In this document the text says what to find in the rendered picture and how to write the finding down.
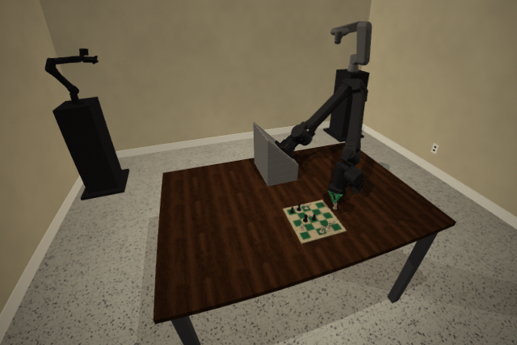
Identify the green and cream chessboard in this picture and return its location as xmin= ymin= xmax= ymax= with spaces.
xmin=283 ymin=200 xmax=346 ymax=244

